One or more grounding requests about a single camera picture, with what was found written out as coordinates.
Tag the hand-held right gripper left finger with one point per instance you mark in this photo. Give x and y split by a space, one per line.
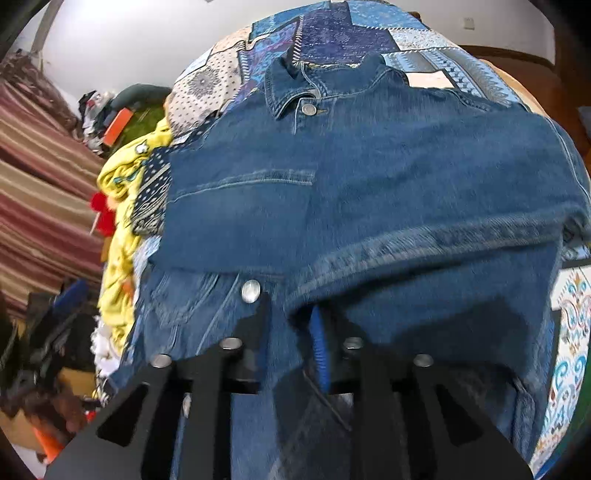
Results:
256 323

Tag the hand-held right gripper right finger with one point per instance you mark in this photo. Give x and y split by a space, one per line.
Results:
319 341

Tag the blue denim jacket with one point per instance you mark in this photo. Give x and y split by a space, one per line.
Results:
369 194

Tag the pile of dark clothes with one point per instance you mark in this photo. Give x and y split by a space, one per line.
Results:
94 117

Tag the yellow cloth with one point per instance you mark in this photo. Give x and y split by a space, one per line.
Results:
121 258

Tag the red fabric piece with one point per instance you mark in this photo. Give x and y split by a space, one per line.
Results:
102 213

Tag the pile of mixed clutter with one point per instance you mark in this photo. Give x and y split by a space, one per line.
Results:
46 369

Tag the green cloth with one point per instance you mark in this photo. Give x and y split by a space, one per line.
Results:
141 121

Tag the orange box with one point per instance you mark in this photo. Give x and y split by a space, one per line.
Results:
114 127

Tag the striped red brown curtain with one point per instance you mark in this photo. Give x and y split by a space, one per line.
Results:
41 184

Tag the blue patchwork printed blanket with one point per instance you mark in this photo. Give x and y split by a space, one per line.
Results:
323 37

